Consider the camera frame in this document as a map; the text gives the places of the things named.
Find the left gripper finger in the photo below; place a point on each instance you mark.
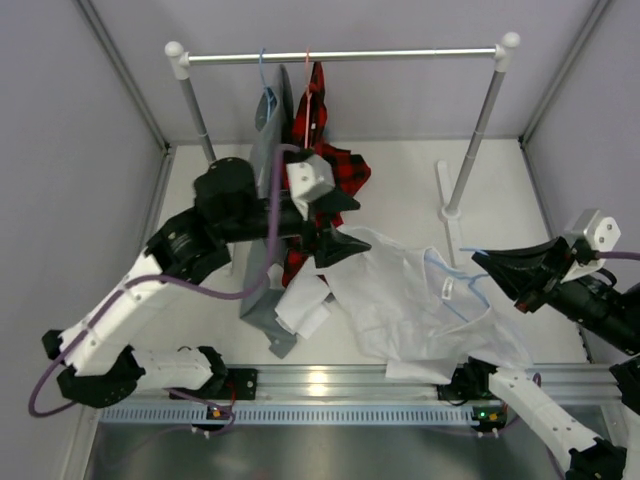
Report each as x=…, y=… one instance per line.
x=335, y=201
x=333, y=246

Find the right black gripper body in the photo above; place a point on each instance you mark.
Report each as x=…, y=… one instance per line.
x=531, y=301

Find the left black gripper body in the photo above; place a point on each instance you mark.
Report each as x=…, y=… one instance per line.
x=292, y=222

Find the blue wire hanger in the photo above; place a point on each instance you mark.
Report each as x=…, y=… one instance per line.
x=459, y=294

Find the white shirt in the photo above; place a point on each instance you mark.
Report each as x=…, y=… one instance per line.
x=394, y=316

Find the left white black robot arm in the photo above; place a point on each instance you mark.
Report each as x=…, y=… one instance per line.
x=94, y=362

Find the red black plaid shirt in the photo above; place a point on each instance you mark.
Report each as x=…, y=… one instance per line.
x=350, y=170

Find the grey shirt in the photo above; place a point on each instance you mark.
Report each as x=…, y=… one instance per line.
x=258, y=310

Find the pink hanger with plaid shirt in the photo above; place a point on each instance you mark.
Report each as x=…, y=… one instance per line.
x=308, y=97

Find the blue hanger with grey shirt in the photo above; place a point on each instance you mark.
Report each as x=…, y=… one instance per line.
x=269, y=97

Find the silver white clothes rack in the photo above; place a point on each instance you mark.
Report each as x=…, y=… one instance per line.
x=451, y=193

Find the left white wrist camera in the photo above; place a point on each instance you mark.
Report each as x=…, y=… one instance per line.
x=309, y=180

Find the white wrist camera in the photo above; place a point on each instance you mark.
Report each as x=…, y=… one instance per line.
x=591, y=233
x=309, y=180

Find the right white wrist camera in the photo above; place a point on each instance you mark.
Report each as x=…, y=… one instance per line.
x=591, y=233

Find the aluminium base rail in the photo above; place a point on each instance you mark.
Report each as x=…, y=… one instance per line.
x=570, y=384

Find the slotted grey cable duct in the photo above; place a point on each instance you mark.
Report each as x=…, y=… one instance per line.
x=266, y=415

